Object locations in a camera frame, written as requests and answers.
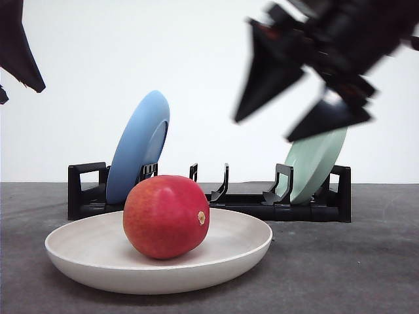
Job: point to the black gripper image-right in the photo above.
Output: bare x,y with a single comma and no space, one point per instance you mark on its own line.
344,39

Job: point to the black gripper finger gripping plate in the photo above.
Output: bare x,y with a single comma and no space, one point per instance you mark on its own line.
16,52

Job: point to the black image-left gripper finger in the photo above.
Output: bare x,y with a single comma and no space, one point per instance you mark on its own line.
3,96

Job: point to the white plate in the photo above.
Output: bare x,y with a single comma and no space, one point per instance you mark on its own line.
98,252

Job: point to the red pomegranate fruit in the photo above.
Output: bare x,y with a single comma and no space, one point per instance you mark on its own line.
166,217

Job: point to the green plate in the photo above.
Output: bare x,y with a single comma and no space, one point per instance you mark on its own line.
311,157

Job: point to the blue plate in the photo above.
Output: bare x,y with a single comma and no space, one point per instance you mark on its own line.
141,143

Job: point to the black plastic dish rack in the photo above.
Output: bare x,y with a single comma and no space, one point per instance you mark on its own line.
87,194

